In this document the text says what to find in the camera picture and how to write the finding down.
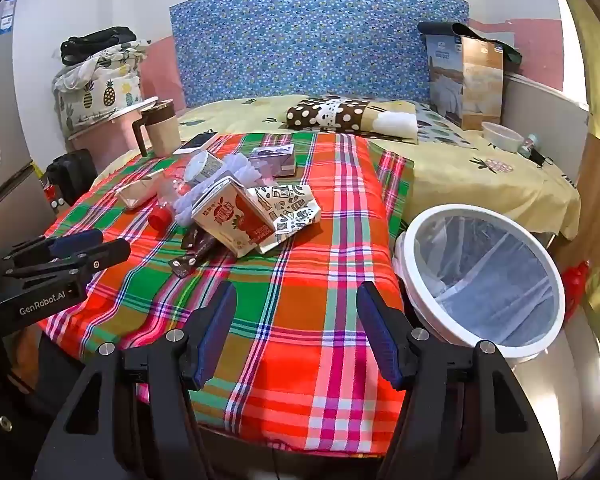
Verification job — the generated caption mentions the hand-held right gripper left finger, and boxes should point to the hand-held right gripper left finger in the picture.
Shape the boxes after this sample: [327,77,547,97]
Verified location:
[32,280,238,480]

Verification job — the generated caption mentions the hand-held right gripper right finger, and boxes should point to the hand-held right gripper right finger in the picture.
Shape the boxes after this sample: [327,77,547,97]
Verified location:
[356,281,561,480]

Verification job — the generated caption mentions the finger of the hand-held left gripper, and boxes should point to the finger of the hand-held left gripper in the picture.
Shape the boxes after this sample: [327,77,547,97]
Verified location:
[2,228,105,266]
[2,238,132,281]

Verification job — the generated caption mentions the clear bottle with red cap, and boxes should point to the clear bottle with red cap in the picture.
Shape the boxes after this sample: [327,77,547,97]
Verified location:
[148,167,196,231]

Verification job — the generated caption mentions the dark snack wrapper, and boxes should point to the dark snack wrapper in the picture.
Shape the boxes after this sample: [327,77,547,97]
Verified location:
[180,227,218,253]
[169,255,201,278]

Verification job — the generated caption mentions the red strawberry drink carton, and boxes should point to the red strawberry drink carton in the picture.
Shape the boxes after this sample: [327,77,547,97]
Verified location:
[191,176,276,261]

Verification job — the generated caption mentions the white yogurt cup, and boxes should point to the white yogurt cup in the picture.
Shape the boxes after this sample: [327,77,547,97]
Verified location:
[184,151,224,186]

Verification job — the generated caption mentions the patterned paper bag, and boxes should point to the patterned paper bag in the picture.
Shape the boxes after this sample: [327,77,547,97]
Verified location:
[245,183,322,255]

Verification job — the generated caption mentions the white round bin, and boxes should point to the white round bin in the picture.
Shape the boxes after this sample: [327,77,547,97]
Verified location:
[392,204,567,361]

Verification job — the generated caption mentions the clear plastic wrapper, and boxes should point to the clear plastic wrapper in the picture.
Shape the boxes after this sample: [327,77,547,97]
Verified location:
[172,154,263,228]

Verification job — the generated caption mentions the purple box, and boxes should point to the purple box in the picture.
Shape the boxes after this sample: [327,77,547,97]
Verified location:
[247,143,297,178]

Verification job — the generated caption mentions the plaid blanket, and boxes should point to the plaid blanket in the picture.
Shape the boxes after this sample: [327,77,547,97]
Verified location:
[37,132,416,458]

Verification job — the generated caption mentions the pink stool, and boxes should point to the pink stool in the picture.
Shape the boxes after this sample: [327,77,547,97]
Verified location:
[67,96,160,173]

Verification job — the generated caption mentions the smartphone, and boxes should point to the smartphone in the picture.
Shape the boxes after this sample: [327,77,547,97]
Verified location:
[172,131,218,156]

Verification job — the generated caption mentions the pineapple print bag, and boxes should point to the pineapple print bag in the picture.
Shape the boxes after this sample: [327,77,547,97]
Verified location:
[51,40,151,133]

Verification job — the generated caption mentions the grey fridge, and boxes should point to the grey fridge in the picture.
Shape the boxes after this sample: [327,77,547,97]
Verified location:
[0,0,46,211]

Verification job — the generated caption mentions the yellow printed bedsheet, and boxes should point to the yellow printed bedsheet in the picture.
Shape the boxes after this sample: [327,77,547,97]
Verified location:
[92,94,581,241]

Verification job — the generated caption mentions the black bag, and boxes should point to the black bag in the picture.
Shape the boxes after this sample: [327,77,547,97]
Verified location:
[60,26,138,67]

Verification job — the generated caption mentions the red plastic bag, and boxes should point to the red plastic bag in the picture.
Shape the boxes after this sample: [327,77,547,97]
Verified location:
[560,260,591,321]

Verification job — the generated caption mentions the cream pillow with oval dots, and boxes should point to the cream pillow with oval dots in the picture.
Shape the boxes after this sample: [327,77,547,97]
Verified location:
[415,102,476,148]

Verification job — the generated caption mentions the brown polka dot pillow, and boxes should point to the brown polka dot pillow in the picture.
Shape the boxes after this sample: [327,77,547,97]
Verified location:
[286,94,420,145]

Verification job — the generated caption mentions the white bowl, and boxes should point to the white bowl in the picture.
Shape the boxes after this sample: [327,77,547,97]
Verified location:
[481,121,525,152]

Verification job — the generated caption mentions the blue sticker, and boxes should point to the blue sticker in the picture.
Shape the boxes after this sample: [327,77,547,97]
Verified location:
[0,0,20,36]

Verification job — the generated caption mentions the small teal bottle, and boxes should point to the small teal bottle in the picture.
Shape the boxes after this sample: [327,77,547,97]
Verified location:
[517,133,541,158]

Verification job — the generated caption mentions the quilt packaging box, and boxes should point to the quilt packaging box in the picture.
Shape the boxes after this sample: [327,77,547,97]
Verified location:
[419,21,523,131]

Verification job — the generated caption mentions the blue floral headboard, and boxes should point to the blue floral headboard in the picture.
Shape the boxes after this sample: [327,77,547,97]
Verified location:
[169,0,470,108]

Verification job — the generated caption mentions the beige mug with black handle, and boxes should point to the beige mug with black handle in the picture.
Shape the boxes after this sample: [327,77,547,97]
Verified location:
[132,100,182,158]

